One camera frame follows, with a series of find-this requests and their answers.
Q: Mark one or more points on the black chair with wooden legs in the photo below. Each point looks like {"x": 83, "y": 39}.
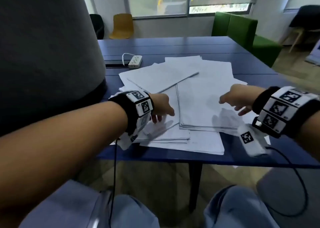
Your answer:
{"x": 307, "y": 17}

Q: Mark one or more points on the green sofa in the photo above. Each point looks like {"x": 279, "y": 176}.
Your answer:
{"x": 240, "y": 27}

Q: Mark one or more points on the pile of white papers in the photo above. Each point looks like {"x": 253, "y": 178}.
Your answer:
{"x": 200, "y": 90}

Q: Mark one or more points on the person's left hand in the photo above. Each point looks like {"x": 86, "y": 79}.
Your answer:
{"x": 161, "y": 105}

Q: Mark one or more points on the person's blue jeans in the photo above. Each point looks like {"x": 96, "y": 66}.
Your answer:
{"x": 232, "y": 210}

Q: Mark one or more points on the grey felt pillar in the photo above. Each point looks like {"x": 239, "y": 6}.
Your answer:
{"x": 50, "y": 47}

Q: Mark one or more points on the right wristband with marker tiles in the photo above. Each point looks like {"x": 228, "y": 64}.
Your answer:
{"x": 277, "y": 107}

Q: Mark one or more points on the white power strip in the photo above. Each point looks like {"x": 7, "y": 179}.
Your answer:
{"x": 135, "y": 61}

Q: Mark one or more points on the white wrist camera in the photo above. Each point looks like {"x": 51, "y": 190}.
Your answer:
{"x": 250, "y": 140}
{"x": 125, "y": 141}

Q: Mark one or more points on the dark green chair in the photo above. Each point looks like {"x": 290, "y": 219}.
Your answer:
{"x": 97, "y": 25}

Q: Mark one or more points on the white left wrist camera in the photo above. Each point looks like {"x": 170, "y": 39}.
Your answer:
{"x": 125, "y": 141}

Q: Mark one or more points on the dark table leg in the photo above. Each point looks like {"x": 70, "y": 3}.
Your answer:
{"x": 195, "y": 185}

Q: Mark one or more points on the person's lavender shirt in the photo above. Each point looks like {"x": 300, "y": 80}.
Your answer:
{"x": 62, "y": 205}

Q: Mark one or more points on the white banner stand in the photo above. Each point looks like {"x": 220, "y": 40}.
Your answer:
{"x": 315, "y": 52}

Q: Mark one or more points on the person's right hand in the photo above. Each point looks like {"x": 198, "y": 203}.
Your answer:
{"x": 240, "y": 95}

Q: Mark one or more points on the yellow chair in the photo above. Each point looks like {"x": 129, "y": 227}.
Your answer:
{"x": 122, "y": 25}

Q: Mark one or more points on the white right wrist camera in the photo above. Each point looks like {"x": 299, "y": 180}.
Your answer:
{"x": 250, "y": 140}

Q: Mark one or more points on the large framed window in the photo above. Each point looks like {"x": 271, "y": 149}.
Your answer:
{"x": 160, "y": 0}

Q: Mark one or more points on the person's left forearm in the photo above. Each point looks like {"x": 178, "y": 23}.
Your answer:
{"x": 62, "y": 140}

